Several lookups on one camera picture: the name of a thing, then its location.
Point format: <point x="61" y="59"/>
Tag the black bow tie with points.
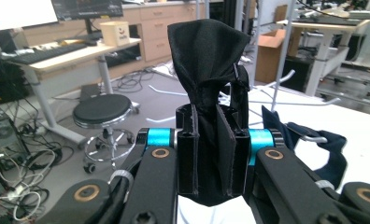
<point x="335" y="146"/>
<point x="205" y="56"/>

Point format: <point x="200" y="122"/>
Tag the brown cardboard box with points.
<point x="267" y="56"/>

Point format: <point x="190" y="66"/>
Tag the black round stool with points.
<point x="102" y="109"/>

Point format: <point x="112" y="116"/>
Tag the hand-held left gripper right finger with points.
<point x="240" y="155"/>

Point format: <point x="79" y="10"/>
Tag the black storage rack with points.
<point x="2" y="81"/>

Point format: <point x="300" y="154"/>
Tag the black flat adapter box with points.
<point x="89" y="91"/>

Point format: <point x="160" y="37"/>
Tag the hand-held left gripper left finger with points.
<point x="186" y="149"/>

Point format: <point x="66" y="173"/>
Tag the dark monitor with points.
<point x="86" y="7"/>

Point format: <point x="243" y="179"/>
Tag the black keyboard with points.
<point x="43" y="54"/>

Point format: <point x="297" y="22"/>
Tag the white legged wooden desk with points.
<point x="80" y="54"/>

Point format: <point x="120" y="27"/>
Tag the wooden drawer cabinet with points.
<point x="155" y="28"/>

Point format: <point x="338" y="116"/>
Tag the white work table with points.
<point x="323" y="28"/>

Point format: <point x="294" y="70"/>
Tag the white lit monitor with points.
<point x="18" y="14"/>

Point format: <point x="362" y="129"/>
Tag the white foam mat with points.
<point x="354" y="124"/>

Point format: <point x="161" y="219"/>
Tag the cream cardboard box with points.
<point x="114" y="34"/>

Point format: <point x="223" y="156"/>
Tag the black computer tower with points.
<point x="1" y="133"/>

